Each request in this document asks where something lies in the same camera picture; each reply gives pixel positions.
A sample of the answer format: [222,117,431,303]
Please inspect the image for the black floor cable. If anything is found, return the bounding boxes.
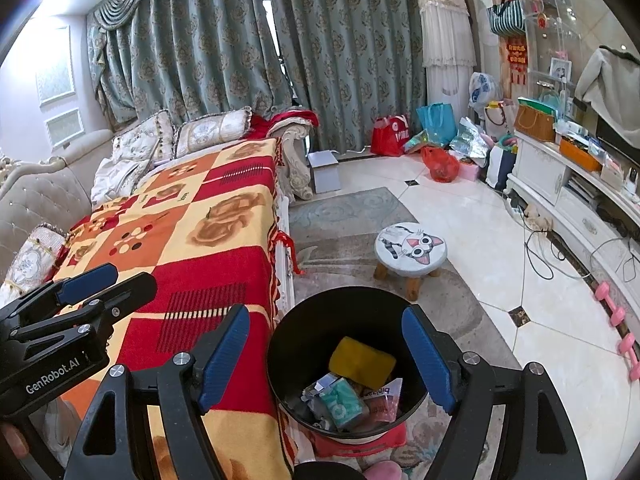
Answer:
[522,219,557,282]

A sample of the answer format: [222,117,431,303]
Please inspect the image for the white blue plastic bag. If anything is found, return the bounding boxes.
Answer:
[468,72,501,112]

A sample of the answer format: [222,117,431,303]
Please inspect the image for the black bin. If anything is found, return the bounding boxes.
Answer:
[266,287,431,444]

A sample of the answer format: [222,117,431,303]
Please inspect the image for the red shopping bag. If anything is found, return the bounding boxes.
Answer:
[370,115,411,157]

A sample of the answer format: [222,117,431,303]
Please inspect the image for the red plastic bag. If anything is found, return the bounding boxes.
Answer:
[420,146,461,184]

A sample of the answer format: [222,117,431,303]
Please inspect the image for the white-blue tablet box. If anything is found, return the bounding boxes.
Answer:
[299,372,342,407]

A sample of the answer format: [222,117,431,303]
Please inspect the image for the pale cardboard box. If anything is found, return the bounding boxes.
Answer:
[306,150,343,195]

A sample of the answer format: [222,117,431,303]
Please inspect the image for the cat print stool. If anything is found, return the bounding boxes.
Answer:
[373,222,446,302]

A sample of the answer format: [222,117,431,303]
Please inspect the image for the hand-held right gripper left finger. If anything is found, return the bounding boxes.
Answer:
[62,304,251,480]

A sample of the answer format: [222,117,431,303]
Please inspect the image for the grey-green patterned curtain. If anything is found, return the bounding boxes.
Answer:
[86,0,294,132]
[265,0,431,156]

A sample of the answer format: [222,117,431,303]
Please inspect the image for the white paper bag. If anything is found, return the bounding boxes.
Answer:
[485,142,517,191]

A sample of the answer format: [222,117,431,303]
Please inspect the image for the green yellow sponge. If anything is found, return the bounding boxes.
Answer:
[328,337,397,386]

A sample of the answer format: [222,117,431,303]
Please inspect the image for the teal shopping bag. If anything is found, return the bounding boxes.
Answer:
[416,103,459,147]

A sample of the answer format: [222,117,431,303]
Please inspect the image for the white crumpled cushion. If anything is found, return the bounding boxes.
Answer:
[91,157,151,205]

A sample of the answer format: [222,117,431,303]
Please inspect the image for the black television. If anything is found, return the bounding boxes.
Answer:
[597,114,640,157]

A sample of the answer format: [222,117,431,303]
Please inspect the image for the brown woven handbag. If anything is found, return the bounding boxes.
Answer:
[514,102,557,144]

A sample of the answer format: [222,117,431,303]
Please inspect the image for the white photo frame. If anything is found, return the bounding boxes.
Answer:
[548,57,574,81]

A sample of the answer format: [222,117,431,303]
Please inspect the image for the teal white carton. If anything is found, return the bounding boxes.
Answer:
[319,377,372,432]

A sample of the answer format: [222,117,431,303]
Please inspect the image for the red hanging decoration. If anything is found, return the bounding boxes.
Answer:
[504,35,529,87]

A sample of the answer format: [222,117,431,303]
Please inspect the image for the grey patterned rug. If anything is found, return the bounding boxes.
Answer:
[288,187,522,480]

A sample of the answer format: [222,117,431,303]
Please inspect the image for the striped tote bag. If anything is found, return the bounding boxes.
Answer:
[488,0,526,37]

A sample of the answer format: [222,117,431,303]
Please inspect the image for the red cloth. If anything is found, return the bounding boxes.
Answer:
[248,110,321,137]

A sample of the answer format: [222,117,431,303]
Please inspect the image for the grey jacket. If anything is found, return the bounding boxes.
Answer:
[574,45,640,122]

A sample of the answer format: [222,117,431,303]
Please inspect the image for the silver foil bag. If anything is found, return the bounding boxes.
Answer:
[449,117,491,169]

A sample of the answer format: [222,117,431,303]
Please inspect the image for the glass display shelf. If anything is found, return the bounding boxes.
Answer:
[524,0,597,87]

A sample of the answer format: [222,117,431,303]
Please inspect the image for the lace covered air conditioner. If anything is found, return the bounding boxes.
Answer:
[413,0,479,112]

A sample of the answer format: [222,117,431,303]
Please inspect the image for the red orange printed blanket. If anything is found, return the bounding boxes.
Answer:
[50,137,297,480]

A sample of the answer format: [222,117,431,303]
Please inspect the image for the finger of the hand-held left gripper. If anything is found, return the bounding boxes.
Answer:
[0,262,120,332]
[7,271,158,345]

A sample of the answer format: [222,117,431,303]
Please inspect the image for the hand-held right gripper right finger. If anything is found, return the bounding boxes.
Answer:
[401,304,588,480]

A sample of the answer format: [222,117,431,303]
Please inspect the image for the person's left hand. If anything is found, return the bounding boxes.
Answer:
[0,423,30,461]

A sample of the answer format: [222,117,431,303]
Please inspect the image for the pink packet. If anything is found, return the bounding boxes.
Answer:
[365,377,405,424]

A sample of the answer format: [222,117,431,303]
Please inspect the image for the pink dumbbell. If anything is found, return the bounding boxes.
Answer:
[594,282,627,325]
[617,332,640,382]

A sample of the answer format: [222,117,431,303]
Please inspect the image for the orange box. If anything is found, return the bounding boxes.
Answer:
[558,137,604,172]

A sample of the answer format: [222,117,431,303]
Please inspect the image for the white television cabinet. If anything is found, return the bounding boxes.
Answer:
[507,130,640,283]

